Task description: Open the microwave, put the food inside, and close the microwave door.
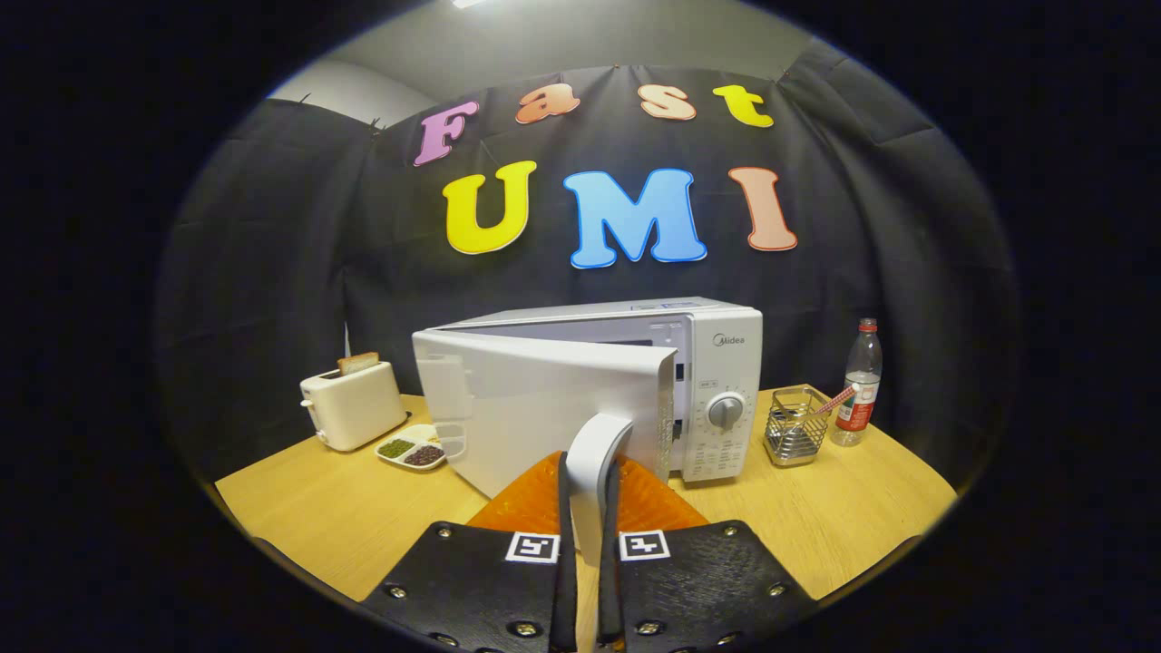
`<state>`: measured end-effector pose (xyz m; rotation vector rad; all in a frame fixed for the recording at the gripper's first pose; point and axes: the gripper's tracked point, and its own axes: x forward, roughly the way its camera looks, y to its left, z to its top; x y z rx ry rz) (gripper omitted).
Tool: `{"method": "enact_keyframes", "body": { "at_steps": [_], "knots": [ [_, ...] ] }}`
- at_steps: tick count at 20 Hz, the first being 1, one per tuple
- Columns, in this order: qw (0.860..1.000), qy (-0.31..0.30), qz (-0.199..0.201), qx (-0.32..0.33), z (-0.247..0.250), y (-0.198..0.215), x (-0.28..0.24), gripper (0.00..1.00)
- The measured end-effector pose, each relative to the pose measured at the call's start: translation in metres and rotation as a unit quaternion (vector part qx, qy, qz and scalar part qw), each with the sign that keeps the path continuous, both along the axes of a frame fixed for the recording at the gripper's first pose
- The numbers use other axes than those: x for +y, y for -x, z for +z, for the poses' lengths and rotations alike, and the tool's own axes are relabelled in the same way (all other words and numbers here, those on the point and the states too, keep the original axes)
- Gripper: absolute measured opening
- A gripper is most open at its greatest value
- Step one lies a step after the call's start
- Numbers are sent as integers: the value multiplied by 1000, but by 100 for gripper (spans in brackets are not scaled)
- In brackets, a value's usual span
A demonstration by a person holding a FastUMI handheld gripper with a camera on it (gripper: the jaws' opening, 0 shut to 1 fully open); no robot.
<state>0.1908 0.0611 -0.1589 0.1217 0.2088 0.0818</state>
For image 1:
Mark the pink striped straw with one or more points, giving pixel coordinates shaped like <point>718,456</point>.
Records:
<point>839,397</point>

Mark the clear plastic water bottle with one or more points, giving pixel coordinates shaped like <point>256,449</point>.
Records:
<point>859,399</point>

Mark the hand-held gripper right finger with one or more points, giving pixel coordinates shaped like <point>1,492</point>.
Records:
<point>608,599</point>

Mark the cream toaster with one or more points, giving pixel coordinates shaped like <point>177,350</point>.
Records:
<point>354,408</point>

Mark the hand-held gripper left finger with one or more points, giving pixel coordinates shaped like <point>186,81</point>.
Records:
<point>568,589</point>

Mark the ceiling light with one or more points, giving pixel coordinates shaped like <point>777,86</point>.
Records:
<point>470,4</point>

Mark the bread slice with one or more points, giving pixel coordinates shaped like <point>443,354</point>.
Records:
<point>358,363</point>

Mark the white toaster oven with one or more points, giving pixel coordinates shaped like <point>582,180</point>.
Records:
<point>526,408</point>

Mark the white divided bean dish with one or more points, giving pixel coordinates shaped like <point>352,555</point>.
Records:
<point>413,451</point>

